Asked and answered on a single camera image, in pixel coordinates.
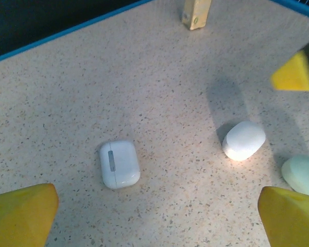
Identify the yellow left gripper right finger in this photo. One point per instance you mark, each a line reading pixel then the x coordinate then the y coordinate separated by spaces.
pixel 291 221

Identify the beige bottle with black cap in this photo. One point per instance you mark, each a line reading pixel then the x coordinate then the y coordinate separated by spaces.
pixel 195 14

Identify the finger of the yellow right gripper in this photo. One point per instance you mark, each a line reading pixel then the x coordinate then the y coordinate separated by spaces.
pixel 294 74

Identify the pale green oval earbud case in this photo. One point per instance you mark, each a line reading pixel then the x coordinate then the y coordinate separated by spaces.
pixel 302 175

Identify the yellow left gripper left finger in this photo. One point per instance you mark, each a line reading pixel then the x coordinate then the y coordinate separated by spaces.
pixel 18 218

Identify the white oval earbud case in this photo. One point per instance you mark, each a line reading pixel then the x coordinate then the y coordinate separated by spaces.
pixel 243 141

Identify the white rectangular earbud case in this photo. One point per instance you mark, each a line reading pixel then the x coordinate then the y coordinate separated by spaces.
pixel 121 164

